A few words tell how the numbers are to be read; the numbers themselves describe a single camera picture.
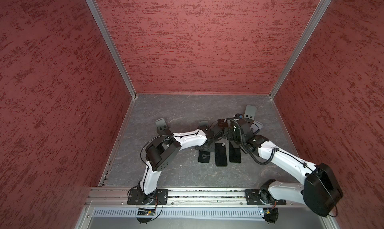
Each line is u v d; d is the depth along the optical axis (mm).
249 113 1003
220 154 909
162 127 947
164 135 517
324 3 729
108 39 874
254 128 939
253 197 739
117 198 758
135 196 733
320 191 405
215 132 735
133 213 708
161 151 525
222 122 1001
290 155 495
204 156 974
